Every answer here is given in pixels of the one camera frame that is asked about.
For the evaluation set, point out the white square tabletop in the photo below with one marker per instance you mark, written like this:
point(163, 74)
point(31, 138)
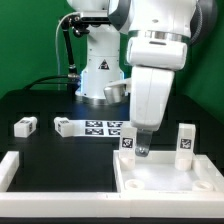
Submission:
point(157, 172)

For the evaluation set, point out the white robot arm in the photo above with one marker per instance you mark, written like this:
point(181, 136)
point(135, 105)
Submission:
point(186, 21)

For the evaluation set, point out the white U-shaped fence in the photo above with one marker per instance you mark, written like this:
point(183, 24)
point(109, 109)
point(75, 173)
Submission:
point(129, 203)

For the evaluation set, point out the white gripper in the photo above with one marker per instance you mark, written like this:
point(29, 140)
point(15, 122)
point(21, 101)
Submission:
point(154, 63)

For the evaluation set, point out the white fiducial tag sheet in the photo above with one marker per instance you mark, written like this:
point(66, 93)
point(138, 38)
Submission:
point(97, 128)

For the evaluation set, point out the camera on black mount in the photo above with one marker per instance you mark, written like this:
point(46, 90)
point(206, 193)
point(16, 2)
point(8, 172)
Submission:
point(80, 21)

